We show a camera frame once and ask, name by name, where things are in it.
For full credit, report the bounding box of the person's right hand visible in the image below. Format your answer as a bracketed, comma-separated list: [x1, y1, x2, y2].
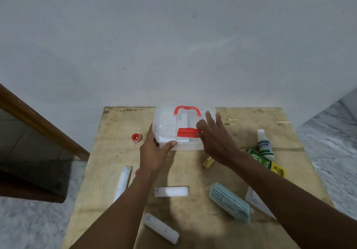
[196, 111, 242, 168]

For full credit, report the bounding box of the light brown door frame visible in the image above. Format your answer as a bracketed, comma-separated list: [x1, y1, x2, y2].
[0, 83, 90, 160]

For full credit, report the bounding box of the clear plastic first-aid box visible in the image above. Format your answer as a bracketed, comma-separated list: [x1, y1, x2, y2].
[152, 105, 217, 151]

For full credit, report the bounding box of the short white gauze roll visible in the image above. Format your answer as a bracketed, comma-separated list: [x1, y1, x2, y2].
[154, 185, 190, 198]
[143, 212, 180, 245]

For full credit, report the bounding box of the person's left hand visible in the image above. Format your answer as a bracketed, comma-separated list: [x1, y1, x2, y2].
[139, 124, 178, 177]

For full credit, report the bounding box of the person's left forearm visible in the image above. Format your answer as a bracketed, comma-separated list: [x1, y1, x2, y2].
[70, 171, 157, 249]

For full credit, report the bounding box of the long printed gauze roll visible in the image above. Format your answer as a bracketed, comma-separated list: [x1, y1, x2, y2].
[112, 165, 133, 203]

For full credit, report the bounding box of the green and yellow carton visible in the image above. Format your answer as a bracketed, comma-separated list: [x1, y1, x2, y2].
[245, 148, 287, 178]

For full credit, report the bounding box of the person's right forearm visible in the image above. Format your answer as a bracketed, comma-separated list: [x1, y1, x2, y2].
[231, 151, 357, 249]

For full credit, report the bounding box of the teal striped bandage pack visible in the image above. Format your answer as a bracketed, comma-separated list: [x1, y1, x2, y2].
[208, 182, 251, 224]

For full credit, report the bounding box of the white bottle green label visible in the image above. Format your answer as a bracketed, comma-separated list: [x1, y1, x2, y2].
[256, 129, 276, 162]

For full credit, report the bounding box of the dark brown door post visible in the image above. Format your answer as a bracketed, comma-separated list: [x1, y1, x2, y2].
[0, 171, 67, 204]

